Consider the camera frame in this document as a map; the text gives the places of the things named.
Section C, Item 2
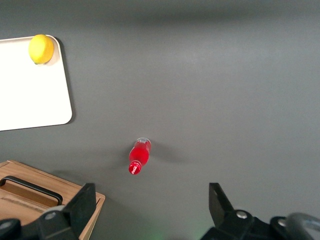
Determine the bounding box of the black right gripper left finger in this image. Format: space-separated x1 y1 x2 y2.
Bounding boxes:
37 182 97 240

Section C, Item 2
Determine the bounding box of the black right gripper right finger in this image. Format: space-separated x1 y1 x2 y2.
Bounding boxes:
199 182 256 240

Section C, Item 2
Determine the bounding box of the beige plastic tray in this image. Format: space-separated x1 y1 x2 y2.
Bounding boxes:
0 34 73 132

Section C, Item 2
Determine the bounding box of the wooden drawer cabinet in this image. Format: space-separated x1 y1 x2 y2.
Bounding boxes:
0 160 106 240

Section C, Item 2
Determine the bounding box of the yellow lemon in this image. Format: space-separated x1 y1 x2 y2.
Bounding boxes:
28 34 55 65

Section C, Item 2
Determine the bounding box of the black metal drawer handle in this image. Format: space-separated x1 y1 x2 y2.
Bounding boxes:
0 176 64 207

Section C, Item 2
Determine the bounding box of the grey cable on gripper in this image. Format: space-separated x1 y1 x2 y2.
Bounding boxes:
286 212 320 240

